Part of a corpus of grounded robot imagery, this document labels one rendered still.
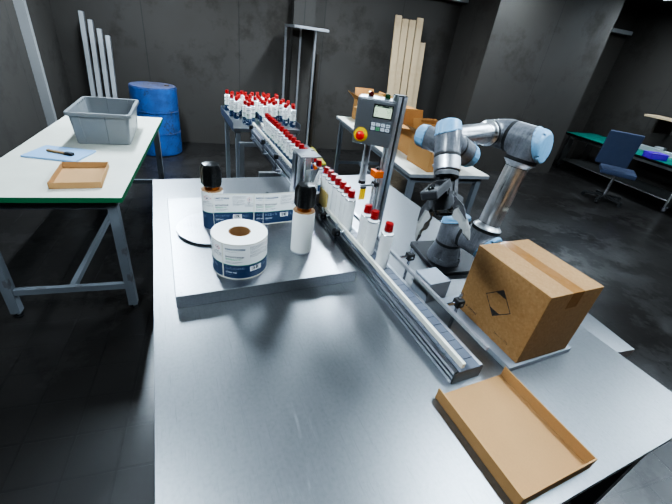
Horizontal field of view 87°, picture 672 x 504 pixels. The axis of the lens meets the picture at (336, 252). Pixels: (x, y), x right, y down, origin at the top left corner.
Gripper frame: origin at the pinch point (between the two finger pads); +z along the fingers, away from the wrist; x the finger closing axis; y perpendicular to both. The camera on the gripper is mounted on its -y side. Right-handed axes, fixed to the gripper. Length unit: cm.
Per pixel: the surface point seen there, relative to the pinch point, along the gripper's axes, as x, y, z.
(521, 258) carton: -14.3, 35.9, 1.0
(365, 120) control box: 45, 25, -56
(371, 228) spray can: 41, 29, -10
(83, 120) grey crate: 250, -16, -84
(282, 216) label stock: 80, 16, -14
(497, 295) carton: -8.1, 32.1, 13.8
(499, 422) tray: -14, 13, 48
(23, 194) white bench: 197, -51, -19
